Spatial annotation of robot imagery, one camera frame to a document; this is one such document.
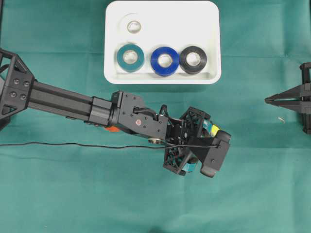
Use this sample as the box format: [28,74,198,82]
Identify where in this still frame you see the green tape roll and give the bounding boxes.
[116,44,145,72]

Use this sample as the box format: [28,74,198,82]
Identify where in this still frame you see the blue tape roll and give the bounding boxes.
[150,47,179,76]

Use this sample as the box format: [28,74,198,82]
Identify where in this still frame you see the green table cloth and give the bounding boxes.
[0,0,311,233]

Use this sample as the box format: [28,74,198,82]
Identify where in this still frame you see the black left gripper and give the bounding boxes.
[159,105,211,176]

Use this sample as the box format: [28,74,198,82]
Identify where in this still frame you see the yellow tape roll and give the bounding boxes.
[210,124,220,137]

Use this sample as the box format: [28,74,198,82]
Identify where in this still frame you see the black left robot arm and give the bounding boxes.
[0,50,219,177]

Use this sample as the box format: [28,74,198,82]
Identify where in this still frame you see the black tape roll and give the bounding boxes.
[179,46,207,75]

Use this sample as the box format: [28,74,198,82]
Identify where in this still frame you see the white plastic case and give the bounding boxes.
[104,0,222,85]

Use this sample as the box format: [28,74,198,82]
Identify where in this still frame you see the thin black camera cable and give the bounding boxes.
[0,142,222,150]

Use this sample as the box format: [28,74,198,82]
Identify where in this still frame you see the red tape roll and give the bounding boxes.
[104,126,120,133]

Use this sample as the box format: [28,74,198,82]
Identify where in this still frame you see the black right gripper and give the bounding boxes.
[265,62,311,134]

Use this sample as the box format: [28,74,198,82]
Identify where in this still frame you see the white tape roll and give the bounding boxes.
[118,13,146,39]

